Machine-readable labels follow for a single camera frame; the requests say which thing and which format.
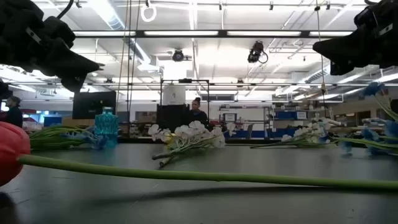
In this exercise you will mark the wooden background table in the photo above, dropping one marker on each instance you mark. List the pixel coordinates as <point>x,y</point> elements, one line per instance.
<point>351,128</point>

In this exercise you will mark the white framed sign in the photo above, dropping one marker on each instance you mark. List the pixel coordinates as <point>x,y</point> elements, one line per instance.
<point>230,117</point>

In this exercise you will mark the red artificial tulip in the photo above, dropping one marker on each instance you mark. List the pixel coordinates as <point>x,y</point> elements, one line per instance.
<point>12,149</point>

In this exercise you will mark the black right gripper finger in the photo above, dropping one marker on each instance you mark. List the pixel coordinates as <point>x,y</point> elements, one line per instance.
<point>340,69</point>
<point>345,49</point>

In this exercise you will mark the brown cardboard box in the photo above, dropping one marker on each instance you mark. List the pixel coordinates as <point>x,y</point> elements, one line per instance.
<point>77,120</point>

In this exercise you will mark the person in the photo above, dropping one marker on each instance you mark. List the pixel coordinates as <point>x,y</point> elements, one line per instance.
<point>14,113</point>
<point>197,113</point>

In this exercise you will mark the blue artificial flower bunch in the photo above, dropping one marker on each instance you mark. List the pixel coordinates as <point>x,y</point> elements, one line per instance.
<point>62,138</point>
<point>373,144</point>

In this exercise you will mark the yellow artificial tulip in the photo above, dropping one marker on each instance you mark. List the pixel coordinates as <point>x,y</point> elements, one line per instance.
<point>170,138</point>

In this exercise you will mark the black screen panel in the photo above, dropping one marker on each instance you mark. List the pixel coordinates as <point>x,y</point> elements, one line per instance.
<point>172,116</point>

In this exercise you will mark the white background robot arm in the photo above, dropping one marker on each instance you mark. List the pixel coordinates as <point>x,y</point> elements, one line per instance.
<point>331,121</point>
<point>373,120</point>

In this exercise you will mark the black metal frame rig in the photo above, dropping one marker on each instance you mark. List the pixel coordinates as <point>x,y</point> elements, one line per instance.
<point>185,80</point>

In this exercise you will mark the teal cut-glass vase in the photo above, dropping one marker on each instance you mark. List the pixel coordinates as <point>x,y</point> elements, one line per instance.
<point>106,127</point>

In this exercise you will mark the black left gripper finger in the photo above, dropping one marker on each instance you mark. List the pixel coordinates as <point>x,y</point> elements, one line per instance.
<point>74,83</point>
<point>71,60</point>

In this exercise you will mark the blue labelled shelf bin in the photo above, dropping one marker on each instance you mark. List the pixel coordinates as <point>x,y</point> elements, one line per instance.
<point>286,115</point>

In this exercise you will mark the blue storage bin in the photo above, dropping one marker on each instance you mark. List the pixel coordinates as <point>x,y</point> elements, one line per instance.
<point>52,121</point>

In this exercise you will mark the white artificial flower bunch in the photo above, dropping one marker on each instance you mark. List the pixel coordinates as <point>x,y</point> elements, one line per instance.
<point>186,130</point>
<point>306,133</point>

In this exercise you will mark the round black ceiling camera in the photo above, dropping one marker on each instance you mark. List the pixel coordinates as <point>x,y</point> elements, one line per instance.
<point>178,56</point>

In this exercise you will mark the black monitor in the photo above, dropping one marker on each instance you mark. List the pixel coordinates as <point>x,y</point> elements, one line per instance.
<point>90,104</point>

